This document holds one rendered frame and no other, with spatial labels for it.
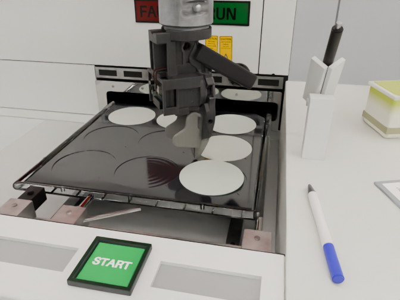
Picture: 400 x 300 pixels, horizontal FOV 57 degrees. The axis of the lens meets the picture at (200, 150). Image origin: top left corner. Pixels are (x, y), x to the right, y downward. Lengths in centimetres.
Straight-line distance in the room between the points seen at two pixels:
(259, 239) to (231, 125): 35
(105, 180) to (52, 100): 48
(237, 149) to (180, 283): 37
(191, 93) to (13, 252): 30
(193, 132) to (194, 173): 6
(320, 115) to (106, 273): 31
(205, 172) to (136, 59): 39
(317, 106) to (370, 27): 190
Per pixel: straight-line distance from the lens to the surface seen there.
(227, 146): 66
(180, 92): 53
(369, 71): 242
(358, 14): 234
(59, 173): 62
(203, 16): 51
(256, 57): 82
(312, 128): 49
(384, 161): 54
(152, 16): 84
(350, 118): 66
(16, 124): 112
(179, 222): 61
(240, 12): 80
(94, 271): 34
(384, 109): 60
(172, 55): 52
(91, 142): 70
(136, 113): 81
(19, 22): 100
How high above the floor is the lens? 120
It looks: 28 degrees down
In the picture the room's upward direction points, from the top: straight up
